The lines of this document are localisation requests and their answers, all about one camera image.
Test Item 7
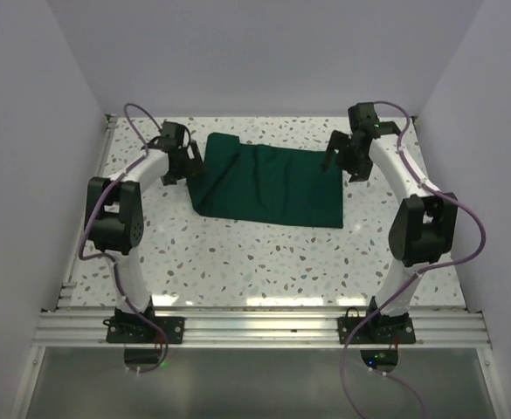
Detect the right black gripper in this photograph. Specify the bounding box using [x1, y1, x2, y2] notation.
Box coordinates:
[321, 130, 373, 183]

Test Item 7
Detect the green surgical cloth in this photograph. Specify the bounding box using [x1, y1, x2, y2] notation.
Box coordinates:
[187, 133, 343, 229]

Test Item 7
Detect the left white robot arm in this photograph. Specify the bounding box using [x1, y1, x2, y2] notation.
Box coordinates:
[79, 121, 204, 343]

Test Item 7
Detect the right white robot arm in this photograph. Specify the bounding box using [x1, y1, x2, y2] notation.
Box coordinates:
[321, 102, 458, 344]

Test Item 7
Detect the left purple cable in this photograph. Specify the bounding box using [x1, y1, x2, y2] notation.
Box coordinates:
[78, 102, 171, 379]

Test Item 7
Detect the purple cable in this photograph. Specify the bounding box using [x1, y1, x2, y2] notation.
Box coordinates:
[336, 100, 488, 419]
[78, 102, 171, 379]

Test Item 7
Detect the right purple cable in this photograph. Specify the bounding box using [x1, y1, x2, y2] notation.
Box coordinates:
[336, 100, 488, 419]

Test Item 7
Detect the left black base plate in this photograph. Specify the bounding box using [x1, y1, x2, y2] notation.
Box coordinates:
[103, 309, 185, 345]

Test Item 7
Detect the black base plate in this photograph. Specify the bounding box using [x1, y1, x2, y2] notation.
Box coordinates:
[103, 309, 185, 345]
[336, 307, 417, 345]

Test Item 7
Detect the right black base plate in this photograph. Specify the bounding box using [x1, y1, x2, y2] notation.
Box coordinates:
[336, 307, 417, 345]

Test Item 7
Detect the aluminium mounting rail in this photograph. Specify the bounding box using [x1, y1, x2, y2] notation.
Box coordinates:
[31, 307, 491, 349]

